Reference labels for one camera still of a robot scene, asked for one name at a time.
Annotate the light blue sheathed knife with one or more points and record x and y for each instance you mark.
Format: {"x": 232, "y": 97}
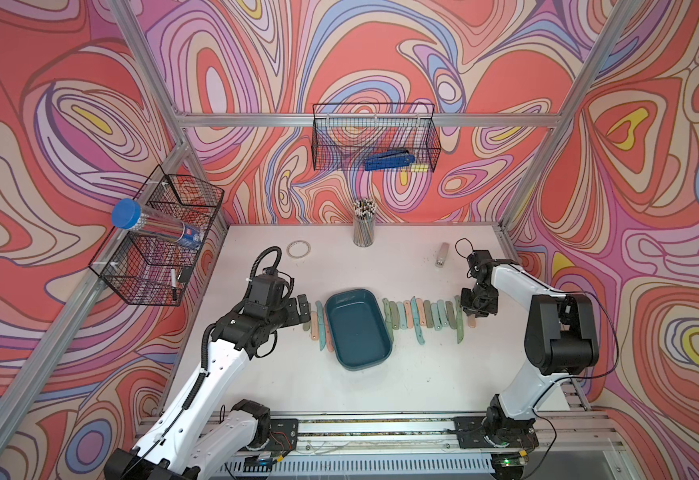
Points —
{"x": 437, "y": 322}

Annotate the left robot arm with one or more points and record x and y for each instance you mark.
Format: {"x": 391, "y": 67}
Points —
{"x": 180, "y": 445}

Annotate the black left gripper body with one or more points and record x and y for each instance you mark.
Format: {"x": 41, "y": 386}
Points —
{"x": 291, "y": 316}

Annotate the teal plastic storage box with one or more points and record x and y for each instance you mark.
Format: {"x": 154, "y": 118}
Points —
{"x": 358, "y": 330}

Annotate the olive green folding knife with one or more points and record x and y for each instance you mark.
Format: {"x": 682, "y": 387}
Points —
{"x": 395, "y": 318}

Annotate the pink ceramic fruit knife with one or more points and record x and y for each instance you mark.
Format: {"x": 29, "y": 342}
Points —
{"x": 328, "y": 335}

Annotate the pale green fruit knife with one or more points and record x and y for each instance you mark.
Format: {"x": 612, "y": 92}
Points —
{"x": 460, "y": 320}

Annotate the light blue ceramic fruit knife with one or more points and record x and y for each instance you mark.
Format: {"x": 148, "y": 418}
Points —
{"x": 321, "y": 326}

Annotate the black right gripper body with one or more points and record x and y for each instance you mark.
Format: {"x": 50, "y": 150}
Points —
{"x": 481, "y": 300}

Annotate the black wire basket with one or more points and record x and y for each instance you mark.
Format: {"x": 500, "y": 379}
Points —
{"x": 345, "y": 133}
{"x": 137, "y": 268}

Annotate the light blue folding knife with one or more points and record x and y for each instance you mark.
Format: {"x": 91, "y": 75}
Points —
{"x": 402, "y": 315}
{"x": 442, "y": 309}

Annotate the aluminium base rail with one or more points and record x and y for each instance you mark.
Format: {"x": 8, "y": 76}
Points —
{"x": 322, "y": 434}

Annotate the clear bottle blue cap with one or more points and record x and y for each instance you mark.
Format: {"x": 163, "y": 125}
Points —
{"x": 143, "y": 220}

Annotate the blue tool in basket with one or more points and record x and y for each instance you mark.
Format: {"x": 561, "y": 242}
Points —
{"x": 390, "y": 159}

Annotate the masking tape roll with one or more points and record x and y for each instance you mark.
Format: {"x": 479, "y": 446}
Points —
{"x": 298, "y": 249}

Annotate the light green ceramic fruit knife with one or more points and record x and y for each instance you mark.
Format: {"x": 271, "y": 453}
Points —
{"x": 388, "y": 319}

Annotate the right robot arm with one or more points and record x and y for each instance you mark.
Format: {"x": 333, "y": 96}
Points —
{"x": 560, "y": 341}

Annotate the black wire basket left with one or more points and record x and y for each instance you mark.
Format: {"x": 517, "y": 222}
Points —
{"x": 137, "y": 268}

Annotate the black wire basket back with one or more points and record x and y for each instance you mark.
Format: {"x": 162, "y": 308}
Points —
{"x": 345, "y": 133}

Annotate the pencil holder cup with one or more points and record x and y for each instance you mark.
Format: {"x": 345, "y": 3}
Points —
{"x": 364, "y": 222}

